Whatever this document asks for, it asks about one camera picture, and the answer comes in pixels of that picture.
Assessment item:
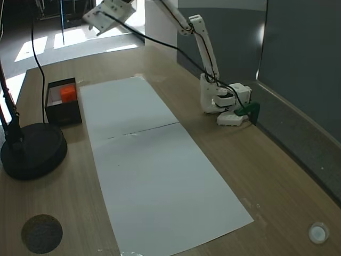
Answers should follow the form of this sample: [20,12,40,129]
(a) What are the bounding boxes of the orange cube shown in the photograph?
[60,85,78,103]

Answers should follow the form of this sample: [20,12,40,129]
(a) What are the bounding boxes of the dark round table grommet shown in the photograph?
[21,214,63,254]

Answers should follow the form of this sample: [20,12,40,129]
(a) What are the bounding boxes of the black cardboard box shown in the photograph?
[44,77,83,126]

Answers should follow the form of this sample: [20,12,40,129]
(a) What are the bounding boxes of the white paper sheet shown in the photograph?
[79,76,181,140]
[89,122,255,254]

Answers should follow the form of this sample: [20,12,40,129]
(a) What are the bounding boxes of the green table clamp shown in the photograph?
[234,102,261,126]

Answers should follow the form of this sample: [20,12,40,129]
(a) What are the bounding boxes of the grey partition panel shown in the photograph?
[250,0,341,210]
[176,0,267,82]

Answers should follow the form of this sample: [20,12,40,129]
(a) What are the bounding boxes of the black camera cable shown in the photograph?
[95,10,247,111]

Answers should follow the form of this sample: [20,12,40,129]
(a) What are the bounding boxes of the black lamp cable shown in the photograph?
[30,0,46,124]

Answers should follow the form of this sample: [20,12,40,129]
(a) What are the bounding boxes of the black desk lamp stand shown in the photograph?
[0,62,68,181]

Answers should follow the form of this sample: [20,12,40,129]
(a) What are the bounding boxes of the blue pole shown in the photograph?
[60,0,66,45]

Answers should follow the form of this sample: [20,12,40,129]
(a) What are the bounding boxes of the white round cap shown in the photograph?
[308,221,330,244]

